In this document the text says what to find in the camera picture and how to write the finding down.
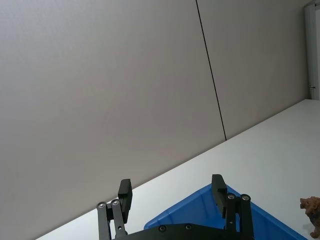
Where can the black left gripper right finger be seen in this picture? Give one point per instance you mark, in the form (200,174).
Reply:
(220,197)

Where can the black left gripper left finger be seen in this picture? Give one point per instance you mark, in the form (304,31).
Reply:
(124,200)

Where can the blue plastic bin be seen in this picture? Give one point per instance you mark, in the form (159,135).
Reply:
(195,212)

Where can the brown toy lion figure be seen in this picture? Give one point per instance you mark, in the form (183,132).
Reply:
(312,210)

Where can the pale grey frame post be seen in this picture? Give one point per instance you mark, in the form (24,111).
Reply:
(311,45)

